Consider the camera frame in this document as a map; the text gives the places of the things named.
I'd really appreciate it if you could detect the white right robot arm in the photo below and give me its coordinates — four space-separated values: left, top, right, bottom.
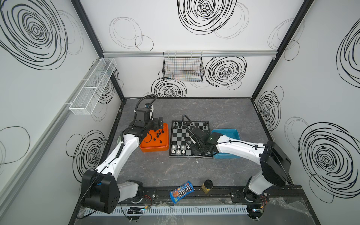
187 127 292 202

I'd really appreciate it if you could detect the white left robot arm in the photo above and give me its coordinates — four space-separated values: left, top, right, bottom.
78 117 164 214

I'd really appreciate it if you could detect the orange plastic tray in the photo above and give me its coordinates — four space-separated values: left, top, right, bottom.
140 123 169 153

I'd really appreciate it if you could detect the black white chessboard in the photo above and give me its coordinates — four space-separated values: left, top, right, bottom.
169 121 213 158

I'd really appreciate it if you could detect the blue plastic tray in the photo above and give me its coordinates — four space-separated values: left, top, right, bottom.
210 128 241 159

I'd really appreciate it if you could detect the yellow jar black lid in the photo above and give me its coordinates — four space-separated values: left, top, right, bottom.
201 179 213 194

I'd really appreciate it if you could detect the blue candy bag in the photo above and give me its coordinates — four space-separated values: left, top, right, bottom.
169 181 195 204

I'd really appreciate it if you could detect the clear wall shelf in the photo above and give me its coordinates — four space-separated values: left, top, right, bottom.
69 58 117 115

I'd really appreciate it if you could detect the black wire basket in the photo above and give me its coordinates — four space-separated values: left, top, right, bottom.
162 51 205 82

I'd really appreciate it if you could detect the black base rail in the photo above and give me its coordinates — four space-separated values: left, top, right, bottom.
118 185 306 204

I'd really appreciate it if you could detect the white slotted cable duct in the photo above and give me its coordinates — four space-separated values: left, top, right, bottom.
93 205 248 217

